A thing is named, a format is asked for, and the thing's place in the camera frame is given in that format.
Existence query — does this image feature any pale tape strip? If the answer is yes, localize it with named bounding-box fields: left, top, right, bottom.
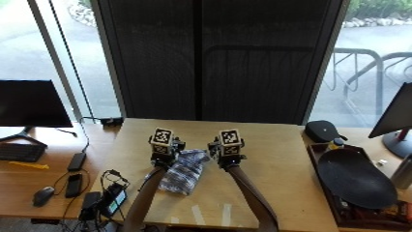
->
left=220, top=203, right=233, bottom=228
left=189, top=204, right=207, bottom=227

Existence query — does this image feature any black oval plate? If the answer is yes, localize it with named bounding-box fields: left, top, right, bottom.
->
left=317, top=148, right=399, bottom=210

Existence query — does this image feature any white marker cube glove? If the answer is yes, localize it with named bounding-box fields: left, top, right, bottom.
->
left=148, top=127, right=175, bottom=156
left=217, top=129, right=244, bottom=158

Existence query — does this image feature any black computer monitor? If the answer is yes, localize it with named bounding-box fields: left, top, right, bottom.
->
left=0, top=79, right=75, bottom=148

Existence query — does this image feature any black charger block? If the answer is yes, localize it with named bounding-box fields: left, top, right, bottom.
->
left=79, top=190, right=103, bottom=222

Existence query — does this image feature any black computer mouse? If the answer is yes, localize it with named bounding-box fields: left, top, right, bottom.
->
left=32, top=186, right=56, bottom=208

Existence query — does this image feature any small black box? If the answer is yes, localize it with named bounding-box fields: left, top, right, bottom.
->
left=99, top=116, right=125, bottom=128

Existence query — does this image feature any white marker cube right glove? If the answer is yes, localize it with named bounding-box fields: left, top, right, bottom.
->
left=217, top=129, right=244, bottom=158

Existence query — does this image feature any blue white patterned cloth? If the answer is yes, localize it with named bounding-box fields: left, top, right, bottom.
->
left=157, top=148, right=212, bottom=196

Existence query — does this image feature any white marker cube left glove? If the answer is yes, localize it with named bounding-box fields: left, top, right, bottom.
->
left=148, top=127, right=175, bottom=156

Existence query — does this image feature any dark window blind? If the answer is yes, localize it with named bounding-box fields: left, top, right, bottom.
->
left=91, top=0, right=347, bottom=126

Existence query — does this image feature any yellow flat tool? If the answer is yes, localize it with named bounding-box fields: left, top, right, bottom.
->
left=8, top=160, right=52, bottom=170

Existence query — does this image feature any black slim phone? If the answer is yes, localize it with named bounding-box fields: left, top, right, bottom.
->
left=64, top=172, right=84, bottom=199

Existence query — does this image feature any person's left hand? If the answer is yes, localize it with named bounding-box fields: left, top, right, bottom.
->
left=148, top=136, right=187, bottom=169

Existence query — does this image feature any dark wooden tray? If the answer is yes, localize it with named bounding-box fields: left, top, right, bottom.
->
left=307, top=142, right=412, bottom=232

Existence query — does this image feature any black device with pale screen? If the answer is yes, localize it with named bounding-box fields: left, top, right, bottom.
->
left=99, top=183, right=129, bottom=218

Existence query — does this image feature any grey metal bicycle rack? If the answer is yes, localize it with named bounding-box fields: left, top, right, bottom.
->
left=320, top=47, right=412, bottom=120

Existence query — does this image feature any black adapter cable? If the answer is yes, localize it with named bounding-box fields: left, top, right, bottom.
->
left=79, top=115, right=103, bottom=154

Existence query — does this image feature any black soft case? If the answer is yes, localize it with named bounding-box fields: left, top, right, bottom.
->
left=304, top=119, right=349, bottom=144

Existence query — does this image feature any person's right hand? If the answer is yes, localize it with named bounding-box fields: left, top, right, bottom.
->
left=207, top=136, right=248, bottom=170

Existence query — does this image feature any thin blind cord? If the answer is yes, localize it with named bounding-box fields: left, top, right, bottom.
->
left=48, top=0, right=96, bottom=121

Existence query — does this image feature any black keyboard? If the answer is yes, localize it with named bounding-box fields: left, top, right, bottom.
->
left=0, top=142, right=48, bottom=163

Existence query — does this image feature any monitor with round stand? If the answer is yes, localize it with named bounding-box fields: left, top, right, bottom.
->
left=367, top=81, right=412, bottom=160

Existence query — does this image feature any black power adapter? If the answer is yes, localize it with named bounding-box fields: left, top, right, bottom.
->
left=65, top=152, right=89, bottom=172

